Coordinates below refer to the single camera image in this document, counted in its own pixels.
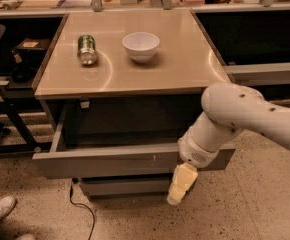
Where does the grey drawer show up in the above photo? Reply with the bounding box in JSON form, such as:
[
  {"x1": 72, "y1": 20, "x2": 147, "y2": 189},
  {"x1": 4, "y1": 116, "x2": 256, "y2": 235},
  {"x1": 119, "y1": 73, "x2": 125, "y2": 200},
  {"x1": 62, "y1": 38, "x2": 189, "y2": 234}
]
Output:
[
  {"x1": 79, "y1": 174, "x2": 171, "y2": 197},
  {"x1": 32, "y1": 100, "x2": 237, "y2": 180}
]

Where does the grey bottom drawer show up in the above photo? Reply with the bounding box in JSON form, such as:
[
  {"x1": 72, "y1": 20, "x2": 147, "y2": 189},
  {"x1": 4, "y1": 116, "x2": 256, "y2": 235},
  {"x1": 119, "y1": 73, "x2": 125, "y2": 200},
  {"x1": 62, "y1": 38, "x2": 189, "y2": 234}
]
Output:
[{"x1": 79, "y1": 174, "x2": 171, "y2": 197}]

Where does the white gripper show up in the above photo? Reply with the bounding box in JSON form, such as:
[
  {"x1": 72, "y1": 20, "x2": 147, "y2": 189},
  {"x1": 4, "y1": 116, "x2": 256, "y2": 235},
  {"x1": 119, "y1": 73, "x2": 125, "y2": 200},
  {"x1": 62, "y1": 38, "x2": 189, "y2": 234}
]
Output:
[{"x1": 167, "y1": 133, "x2": 219, "y2": 205}]

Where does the green soda can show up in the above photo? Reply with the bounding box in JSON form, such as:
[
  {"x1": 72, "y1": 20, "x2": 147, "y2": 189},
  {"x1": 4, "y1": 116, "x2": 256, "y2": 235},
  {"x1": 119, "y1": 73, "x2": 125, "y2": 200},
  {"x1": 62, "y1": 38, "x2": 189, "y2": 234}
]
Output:
[{"x1": 77, "y1": 34, "x2": 98, "y2": 65}]

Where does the grey drawer cabinet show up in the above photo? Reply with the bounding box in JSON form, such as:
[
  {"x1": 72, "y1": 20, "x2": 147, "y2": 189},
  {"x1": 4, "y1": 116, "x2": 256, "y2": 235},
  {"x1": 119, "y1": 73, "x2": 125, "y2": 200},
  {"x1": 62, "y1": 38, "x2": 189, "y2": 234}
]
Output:
[{"x1": 31, "y1": 8, "x2": 235, "y2": 201}]

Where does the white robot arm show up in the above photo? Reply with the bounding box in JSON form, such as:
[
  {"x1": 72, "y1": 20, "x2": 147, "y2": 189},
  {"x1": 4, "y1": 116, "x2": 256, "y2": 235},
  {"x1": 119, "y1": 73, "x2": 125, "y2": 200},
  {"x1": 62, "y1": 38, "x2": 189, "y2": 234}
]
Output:
[{"x1": 167, "y1": 82, "x2": 290, "y2": 205}]

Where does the white bowl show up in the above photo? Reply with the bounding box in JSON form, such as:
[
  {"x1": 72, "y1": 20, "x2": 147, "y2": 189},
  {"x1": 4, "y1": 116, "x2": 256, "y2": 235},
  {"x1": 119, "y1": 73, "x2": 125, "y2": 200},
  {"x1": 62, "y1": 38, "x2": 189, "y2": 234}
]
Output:
[{"x1": 122, "y1": 32, "x2": 160, "y2": 63}]

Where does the grey top drawer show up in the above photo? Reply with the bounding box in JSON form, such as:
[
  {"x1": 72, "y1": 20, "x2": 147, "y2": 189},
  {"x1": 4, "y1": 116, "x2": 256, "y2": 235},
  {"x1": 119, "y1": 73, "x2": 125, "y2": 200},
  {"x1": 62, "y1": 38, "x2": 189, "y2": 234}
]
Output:
[{"x1": 32, "y1": 100, "x2": 237, "y2": 180}]

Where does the black floor cable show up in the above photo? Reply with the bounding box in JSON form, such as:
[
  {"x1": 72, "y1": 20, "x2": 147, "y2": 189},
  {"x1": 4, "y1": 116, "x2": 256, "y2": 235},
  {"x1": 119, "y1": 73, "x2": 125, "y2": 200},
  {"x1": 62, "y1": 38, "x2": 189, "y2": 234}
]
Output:
[{"x1": 68, "y1": 178, "x2": 97, "y2": 240}]

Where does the black box on shelf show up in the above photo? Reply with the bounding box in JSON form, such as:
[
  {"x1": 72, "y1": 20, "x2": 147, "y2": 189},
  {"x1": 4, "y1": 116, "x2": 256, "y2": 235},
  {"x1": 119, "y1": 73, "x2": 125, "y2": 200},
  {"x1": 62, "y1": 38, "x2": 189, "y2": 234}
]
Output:
[{"x1": 15, "y1": 38, "x2": 50, "y2": 51}]

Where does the small plastic bottle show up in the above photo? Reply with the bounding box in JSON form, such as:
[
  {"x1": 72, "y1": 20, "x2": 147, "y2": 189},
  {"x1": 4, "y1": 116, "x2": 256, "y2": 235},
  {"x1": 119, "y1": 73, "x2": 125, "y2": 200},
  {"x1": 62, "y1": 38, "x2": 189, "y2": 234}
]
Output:
[{"x1": 34, "y1": 147, "x2": 42, "y2": 153}]

